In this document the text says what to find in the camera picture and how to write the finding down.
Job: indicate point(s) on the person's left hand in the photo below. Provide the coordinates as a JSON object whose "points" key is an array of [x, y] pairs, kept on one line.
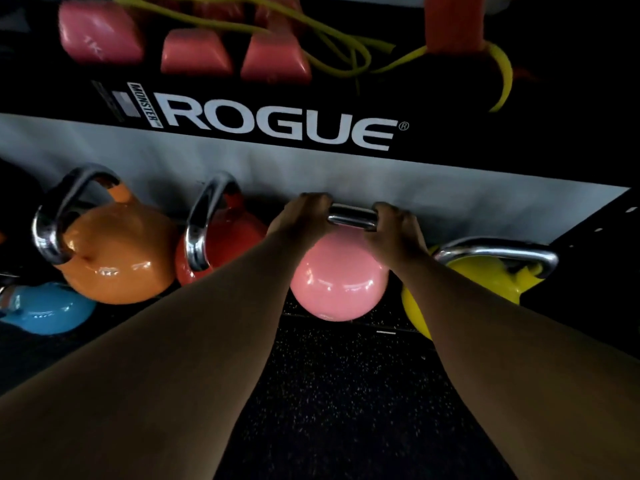
{"points": [[300, 219]]}

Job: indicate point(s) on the person's right hand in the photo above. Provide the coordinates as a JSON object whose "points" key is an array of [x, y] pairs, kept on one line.
{"points": [[395, 234]]}

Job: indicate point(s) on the person's left fingers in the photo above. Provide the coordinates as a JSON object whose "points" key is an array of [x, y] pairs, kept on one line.
{"points": [[316, 198]]}

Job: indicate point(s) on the person's right fingers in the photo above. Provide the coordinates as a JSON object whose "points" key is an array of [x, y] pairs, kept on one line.
{"points": [[392, 209]]}

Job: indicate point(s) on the pink kettlebell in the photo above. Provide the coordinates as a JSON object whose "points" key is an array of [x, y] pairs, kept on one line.
{"points": [[340, 279]]}

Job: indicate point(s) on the person's right forearm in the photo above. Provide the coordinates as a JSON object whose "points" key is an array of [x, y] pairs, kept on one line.
{"points": [[520, 369]]}

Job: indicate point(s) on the person's left forearm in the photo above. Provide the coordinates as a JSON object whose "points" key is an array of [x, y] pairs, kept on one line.
{"points": [[150, 364]]}

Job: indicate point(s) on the black storage rack shelf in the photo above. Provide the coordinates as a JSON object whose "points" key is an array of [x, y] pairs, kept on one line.
{"points": [[320, 144]]}

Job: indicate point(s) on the red kettlebell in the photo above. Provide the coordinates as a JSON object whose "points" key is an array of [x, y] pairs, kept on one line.
{"points": [[225, 234]]}

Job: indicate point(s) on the yellow kettlebell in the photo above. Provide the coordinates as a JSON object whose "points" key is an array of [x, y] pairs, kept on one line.
{"points": [[480, 279]]}

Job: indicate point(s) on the small pink dumbbell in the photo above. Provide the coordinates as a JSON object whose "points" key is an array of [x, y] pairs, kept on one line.
{"points": [[276, 54], [196, 52]]}

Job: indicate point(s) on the yellow resistance band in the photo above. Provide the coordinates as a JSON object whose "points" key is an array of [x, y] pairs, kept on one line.
{"points": [[345, 44]]}

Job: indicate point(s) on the orange foam roller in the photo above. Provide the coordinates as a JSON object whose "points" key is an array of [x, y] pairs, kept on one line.
{"points": [[454, 24]]}

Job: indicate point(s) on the orange kettlebell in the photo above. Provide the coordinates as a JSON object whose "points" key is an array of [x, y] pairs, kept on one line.
{"points": [[117, 249]]}

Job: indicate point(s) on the large pink dumbbell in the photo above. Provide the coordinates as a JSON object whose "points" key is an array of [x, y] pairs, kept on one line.
{"points": [[100, 32]]}

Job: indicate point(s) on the blue kettlebell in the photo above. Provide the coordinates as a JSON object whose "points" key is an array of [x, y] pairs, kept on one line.
{"points": [[47, 309]]}

